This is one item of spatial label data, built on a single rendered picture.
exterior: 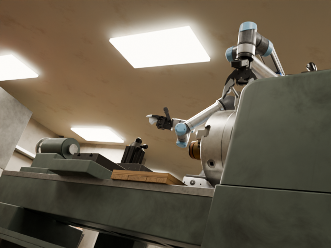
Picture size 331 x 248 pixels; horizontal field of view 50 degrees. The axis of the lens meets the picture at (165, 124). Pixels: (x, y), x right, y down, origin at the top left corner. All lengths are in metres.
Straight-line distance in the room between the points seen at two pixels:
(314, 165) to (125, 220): 0.71
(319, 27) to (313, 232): 3.19
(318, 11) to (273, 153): 2.86
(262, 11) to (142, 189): 2.84
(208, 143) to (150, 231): 0.36
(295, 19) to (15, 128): 5.54
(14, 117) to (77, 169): 5.95
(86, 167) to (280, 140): 0.84
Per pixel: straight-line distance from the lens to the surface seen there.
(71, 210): 1.64
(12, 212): 1.96
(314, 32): 4.05
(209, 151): 1.29
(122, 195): 1.44
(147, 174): 1.37
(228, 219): 1.06
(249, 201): 1.05
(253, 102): 1.20
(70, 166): 1.66
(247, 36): 1.61
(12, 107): 7.46
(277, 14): 3.90
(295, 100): 1.14
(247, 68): 1.55
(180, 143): 2.44
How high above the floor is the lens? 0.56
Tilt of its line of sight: 23 degrees up
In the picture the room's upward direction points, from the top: 18 degrees clockwise
